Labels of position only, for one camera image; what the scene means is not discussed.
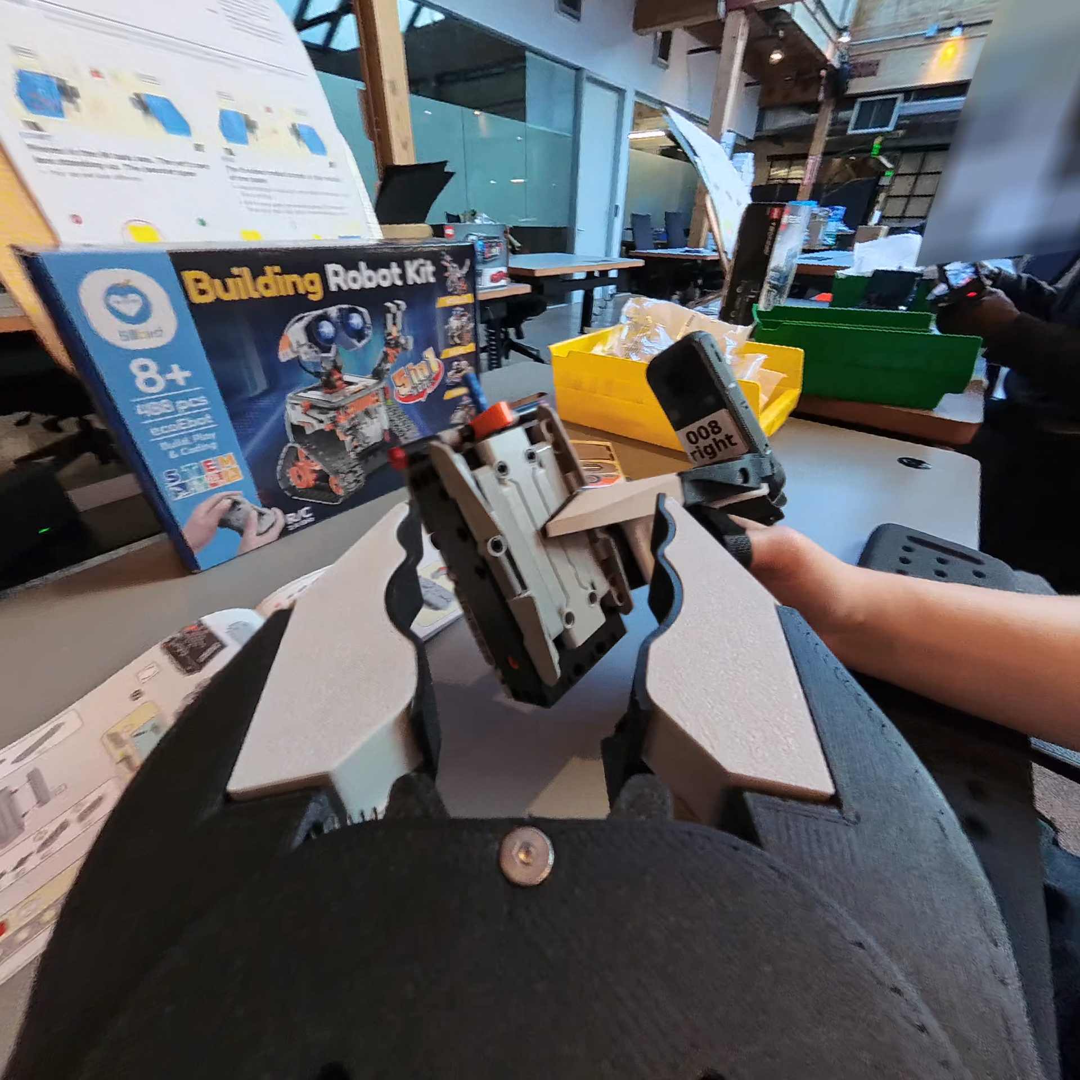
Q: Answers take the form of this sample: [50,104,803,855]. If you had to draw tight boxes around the small green bin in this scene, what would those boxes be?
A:
[753,305,936,335]

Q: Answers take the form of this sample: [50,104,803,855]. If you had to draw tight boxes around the black perforated chair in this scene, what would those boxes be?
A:
[857,522,1058,596]

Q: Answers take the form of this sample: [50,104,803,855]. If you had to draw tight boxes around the white instruction poster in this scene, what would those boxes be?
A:
[0,0,383,248]

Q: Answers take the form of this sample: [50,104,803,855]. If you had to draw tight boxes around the open instruction booklet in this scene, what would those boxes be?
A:
[0,552,461,984]

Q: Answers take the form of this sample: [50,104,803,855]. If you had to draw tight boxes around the person's right forearm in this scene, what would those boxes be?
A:
[810,557,1080,754]

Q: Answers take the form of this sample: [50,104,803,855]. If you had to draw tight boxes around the large green bin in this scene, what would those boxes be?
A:
[751,319,985,412]

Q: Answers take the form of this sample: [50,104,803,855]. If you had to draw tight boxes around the tall black box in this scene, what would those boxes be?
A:
[719,201,794,329]

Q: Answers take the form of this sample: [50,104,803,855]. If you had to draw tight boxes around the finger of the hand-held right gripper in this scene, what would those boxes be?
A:
[543,473,685,539]
[621,516,664,592]

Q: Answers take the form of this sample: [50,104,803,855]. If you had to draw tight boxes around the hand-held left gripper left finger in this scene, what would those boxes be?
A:
[226,503,442,825]

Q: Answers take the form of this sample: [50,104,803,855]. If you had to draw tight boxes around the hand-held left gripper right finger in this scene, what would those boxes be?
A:
[602,496,837,825]

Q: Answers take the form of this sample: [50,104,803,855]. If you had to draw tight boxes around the blue robot kit box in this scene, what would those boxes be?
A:
[15,240,484,575]

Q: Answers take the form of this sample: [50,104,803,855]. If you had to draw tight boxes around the yellow bin with plastic bags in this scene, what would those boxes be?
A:
[548,324,805,453]

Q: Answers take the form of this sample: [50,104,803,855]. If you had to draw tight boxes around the clear plastic bags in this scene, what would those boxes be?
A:
[609,295,771,398]

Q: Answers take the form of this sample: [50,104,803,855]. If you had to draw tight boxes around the wooden post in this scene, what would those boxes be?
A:
[353,0,418,172]

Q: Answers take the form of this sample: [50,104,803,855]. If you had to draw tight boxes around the grey black brick robot assembly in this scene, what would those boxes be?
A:
[390,400,636,708]

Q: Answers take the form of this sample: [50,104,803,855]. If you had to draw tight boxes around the background wooden table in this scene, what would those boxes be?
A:
[505,251,647,335]

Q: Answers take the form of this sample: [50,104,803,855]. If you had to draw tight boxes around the person's right hand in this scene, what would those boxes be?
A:
[739,516,847,627]

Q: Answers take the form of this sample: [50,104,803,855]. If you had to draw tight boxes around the black device with green light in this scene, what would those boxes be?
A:
[0,462,96,592]

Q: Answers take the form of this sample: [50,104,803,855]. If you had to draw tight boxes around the orange sticker card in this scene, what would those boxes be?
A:
[572,439,627,489]

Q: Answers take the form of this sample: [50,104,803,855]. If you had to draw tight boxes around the grey desk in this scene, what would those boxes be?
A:
[0,361,985,1026]

